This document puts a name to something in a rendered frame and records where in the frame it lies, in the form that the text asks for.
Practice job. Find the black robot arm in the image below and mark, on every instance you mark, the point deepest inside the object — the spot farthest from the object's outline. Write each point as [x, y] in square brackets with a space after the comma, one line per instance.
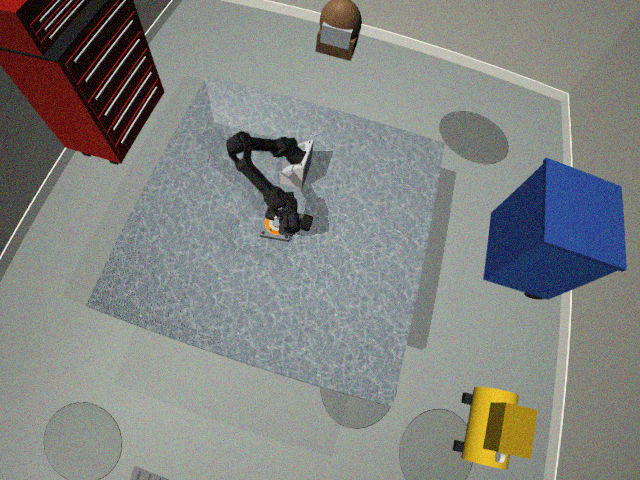
[273, 195]

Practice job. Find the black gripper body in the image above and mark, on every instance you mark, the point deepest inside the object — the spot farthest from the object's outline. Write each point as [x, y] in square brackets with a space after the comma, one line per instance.
[305, 223]

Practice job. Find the orange round plate with white inner ring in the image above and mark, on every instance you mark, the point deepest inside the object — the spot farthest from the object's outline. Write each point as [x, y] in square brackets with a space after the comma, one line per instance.
[269, 225]

